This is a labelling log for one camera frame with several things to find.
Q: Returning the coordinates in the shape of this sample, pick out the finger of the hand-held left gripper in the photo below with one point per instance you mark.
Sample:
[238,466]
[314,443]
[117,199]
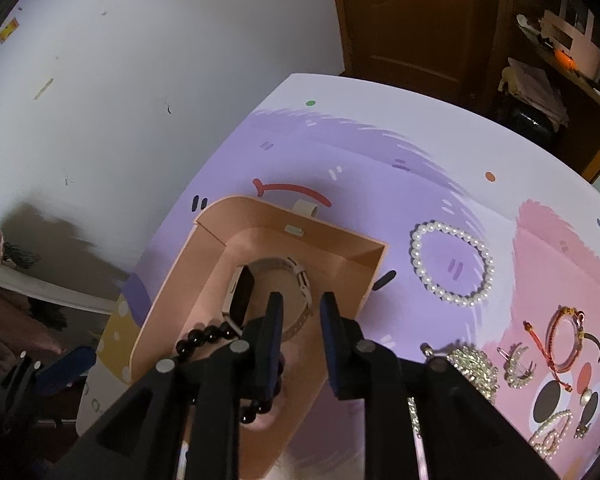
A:
[65,367]

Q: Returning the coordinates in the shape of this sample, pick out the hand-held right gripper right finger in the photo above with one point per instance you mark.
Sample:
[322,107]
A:
[330,355]

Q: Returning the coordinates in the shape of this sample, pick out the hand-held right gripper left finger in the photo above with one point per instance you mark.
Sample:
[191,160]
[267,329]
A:
[275,345]

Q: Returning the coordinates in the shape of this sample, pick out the pink paper jewelry box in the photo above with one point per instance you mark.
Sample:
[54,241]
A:
[260,230]

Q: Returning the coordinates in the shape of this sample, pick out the round rhinestone hair clip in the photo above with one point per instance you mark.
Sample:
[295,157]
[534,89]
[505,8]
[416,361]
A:
[517,377]

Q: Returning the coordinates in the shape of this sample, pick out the smartwatch with pale band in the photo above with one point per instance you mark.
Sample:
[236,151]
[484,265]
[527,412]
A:
[242,290]

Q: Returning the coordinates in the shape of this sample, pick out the white curved rim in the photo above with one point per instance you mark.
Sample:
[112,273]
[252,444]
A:
[45,290]

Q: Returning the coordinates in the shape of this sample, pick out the purple and pink printed mat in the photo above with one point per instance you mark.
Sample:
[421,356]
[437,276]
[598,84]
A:
[380,160]

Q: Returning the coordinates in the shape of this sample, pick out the pearl hair clip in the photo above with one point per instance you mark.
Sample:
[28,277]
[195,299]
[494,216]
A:
[547,432]

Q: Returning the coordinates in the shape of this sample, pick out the pearl drop earring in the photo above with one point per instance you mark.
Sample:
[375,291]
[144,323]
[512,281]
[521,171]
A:
[586,400]

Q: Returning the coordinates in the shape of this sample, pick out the dark bag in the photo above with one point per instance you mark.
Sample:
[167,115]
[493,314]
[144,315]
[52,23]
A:
[527,120]

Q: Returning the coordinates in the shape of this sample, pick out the folded pale cloths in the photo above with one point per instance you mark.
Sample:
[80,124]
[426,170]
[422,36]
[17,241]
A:
[535,85]

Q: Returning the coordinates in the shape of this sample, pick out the brown wooden door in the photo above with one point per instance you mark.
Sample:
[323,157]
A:
[405,20]

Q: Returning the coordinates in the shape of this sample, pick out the pink box on shelf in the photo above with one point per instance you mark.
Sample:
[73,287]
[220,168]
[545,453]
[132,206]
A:
[580,55]

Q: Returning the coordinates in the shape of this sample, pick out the yellow wall sticker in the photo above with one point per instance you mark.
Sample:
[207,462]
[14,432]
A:
[7,30]

